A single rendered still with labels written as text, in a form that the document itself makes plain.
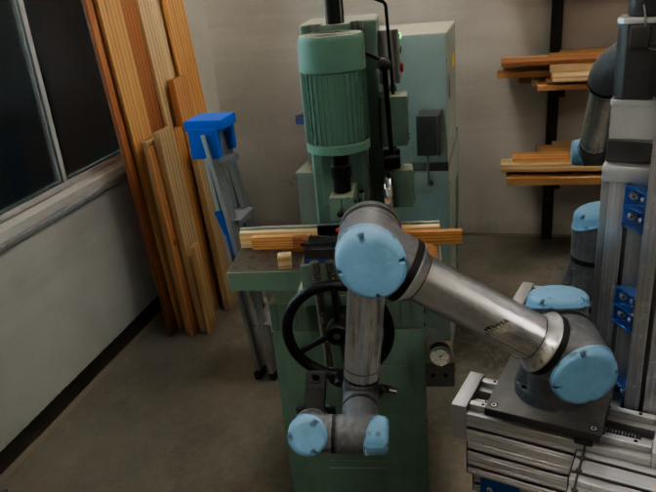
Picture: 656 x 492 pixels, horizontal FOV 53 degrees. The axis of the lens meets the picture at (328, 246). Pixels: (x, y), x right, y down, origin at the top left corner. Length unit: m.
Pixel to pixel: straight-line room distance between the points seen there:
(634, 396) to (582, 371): 0.40
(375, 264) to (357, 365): 0.34
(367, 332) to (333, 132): 0.65
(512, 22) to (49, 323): 2.87
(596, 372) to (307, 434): 0.52
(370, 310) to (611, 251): 0.54
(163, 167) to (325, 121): 1.51
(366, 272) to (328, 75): 0.78
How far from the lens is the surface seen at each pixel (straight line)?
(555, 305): 1.30
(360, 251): 1.05
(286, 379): 2.01
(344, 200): 1.84
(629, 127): 1.44
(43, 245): 2.91
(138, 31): 3.41
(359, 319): 1.29
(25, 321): 2.86
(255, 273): 1.85
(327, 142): 1.77
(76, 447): 2.90
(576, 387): 1.22
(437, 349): 1.84
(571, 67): 3.61
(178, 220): 3.21
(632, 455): 1.44
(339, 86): 1.73
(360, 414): 1.32
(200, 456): 2.66
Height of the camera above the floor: 1.66
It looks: 23 degrees down
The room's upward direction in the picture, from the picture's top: 5 degrees counter-clockwise
